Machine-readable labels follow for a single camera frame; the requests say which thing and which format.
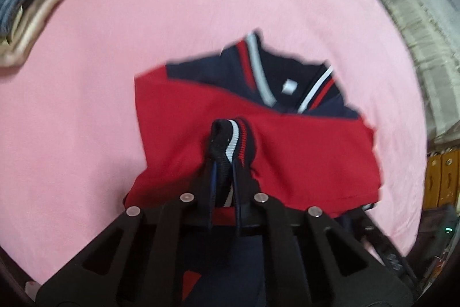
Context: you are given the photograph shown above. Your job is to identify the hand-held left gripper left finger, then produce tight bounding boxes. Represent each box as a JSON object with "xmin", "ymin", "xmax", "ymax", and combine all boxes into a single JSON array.
[{"xmin": 35, "ymin": 154, "xmax": 225, "ymax": 307}]

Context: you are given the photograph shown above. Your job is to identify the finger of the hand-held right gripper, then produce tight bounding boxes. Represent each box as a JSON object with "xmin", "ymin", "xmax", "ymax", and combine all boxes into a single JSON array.
[{"xmin": 359, "ymin": 211, "xmax": 418, "ymax": 288}]

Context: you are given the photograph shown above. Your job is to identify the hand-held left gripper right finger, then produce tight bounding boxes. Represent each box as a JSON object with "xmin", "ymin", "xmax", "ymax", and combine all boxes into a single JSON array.
[{"xmin": 231, "ymin": 161, "xmax": 415, "ymax": 307}]

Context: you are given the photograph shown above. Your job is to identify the red and navy striped jacket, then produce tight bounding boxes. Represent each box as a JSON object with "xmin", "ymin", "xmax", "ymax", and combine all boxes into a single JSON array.
[{"xmin": 122, "ymin": 29, "xmax": 384, "ymax": 307}]

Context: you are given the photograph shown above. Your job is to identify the stack of folded clothes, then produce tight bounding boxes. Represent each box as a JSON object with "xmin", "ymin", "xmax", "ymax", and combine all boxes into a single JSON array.
[{"xmin": 0, "ymin": 0, "xmax": 98, "ymax": 68}]

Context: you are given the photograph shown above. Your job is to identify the pink fleece blanket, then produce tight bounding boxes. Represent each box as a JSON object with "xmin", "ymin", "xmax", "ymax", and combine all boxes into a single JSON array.
[{"xmin": 0, "ymin": 0, "xmax": 429, "ymax": 295}]

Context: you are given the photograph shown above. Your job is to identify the white lace cloth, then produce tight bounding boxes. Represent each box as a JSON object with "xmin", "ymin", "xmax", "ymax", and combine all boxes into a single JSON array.
[{"xmin": 370, "ymin": 0, "xmax": 460, "ymax": 149}]

